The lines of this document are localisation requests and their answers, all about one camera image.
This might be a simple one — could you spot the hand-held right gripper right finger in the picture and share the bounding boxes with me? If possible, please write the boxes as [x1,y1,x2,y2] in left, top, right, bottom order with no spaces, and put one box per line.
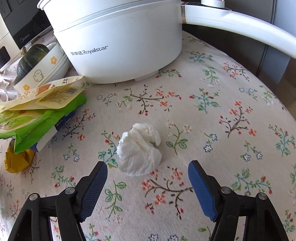
[188,160,290,241]

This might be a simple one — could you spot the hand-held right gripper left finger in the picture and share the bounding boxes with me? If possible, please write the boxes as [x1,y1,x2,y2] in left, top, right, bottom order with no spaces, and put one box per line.
[8,161,108,241]

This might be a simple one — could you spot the white tissue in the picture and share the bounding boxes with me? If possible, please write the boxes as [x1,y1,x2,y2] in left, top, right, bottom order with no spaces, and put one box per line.
[117,123,162,177]

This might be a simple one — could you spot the floral tablecloth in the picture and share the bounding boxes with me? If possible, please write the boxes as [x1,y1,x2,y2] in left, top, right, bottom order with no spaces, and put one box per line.
[0,25,296,241]

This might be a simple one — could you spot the blue and white box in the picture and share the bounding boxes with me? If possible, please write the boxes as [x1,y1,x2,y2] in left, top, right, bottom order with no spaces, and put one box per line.
[35,109,77,152]

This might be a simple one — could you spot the mustard yellow bag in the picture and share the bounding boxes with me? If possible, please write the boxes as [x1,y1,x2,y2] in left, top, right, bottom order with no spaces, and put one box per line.
[5,146,36,174]

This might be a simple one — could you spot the green snack packet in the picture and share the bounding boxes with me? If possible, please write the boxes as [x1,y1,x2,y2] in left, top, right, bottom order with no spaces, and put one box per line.
[0,94,87,155]

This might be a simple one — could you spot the yellow snack packet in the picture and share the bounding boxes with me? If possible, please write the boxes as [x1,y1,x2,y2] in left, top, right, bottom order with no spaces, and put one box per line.
[0,75,90,114]

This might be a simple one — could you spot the white flower print bowl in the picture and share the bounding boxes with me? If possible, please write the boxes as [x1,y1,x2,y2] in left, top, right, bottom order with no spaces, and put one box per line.
[13,42,66,93]

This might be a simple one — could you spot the dark green squash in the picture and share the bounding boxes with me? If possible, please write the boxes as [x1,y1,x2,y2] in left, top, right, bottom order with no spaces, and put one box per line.
[16,44,50,80]

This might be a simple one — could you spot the grey refrigerator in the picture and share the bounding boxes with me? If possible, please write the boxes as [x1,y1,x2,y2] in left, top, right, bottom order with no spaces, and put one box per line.
[183,22,296,95]

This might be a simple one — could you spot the white electric pot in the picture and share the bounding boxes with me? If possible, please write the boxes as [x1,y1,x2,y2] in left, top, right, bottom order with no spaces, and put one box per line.
[37,0,296,84]

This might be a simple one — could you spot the white countertop appliance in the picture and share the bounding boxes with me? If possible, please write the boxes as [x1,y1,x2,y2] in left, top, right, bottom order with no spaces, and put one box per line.
[0,19,21,71]

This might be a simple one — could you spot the black and white microwave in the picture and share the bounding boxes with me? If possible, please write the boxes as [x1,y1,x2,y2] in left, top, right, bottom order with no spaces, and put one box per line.
[0,0,55,51]

